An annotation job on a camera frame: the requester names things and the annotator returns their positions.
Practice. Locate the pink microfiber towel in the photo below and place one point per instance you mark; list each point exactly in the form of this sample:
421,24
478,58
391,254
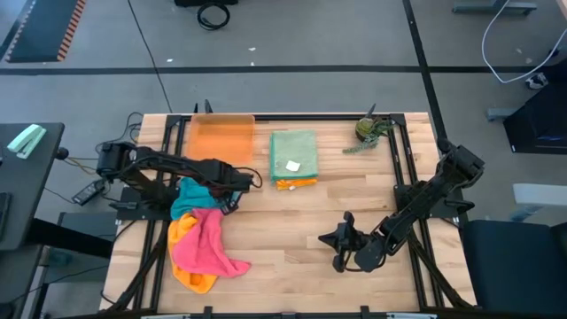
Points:
204,248

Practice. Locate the white shelf board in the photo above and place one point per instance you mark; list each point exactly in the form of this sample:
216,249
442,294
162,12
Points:
540,195

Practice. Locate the black storage box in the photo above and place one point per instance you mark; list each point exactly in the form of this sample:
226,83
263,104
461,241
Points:
540,119

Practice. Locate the small potted succulent plant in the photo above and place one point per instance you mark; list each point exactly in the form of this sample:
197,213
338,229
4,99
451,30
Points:
367,129

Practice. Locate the grey furniture base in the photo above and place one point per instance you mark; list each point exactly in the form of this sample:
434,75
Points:
487,8

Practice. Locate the black power adapter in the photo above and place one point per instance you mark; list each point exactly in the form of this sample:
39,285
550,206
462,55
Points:
86,192

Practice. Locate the black round knob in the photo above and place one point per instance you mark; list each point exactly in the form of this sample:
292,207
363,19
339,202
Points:
62,153

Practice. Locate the black flat device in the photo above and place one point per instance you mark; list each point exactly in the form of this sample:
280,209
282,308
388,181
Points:
4,217

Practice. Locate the mint green stapler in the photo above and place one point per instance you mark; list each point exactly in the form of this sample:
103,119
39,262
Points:
26,141

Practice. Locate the light green microfiber towel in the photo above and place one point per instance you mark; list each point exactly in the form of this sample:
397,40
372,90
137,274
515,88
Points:
292,148

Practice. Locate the black mat with orange edge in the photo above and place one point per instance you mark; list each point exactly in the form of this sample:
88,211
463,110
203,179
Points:
42,31

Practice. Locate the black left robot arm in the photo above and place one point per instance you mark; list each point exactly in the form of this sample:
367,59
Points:
168,164

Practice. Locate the black metal rig frame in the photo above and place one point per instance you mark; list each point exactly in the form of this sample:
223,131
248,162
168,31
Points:
305,117

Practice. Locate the black desk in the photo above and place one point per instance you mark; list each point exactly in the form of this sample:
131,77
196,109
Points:
31,186

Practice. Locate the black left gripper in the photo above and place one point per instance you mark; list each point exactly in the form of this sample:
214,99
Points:
226,177

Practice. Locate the orange microfiber towel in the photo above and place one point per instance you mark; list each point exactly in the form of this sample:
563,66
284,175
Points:
181,230
301,183

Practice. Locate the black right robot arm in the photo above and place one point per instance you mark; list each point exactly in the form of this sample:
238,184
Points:
425,199

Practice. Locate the dark blue chair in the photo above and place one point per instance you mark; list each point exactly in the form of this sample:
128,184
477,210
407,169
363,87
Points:
514,266

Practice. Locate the black frame clamp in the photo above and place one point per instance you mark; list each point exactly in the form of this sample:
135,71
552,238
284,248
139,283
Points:
208,310
365,310

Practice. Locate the teal blue microfiber towel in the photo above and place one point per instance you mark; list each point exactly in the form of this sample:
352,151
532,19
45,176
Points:
192,199

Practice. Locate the orange translucent plastic tray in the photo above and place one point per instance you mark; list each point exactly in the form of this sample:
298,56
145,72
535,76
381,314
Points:
221,139

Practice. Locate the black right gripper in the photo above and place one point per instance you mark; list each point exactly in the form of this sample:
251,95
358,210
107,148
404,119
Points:
359,252

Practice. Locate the black equipment base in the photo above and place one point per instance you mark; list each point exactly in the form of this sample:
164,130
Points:
206,2

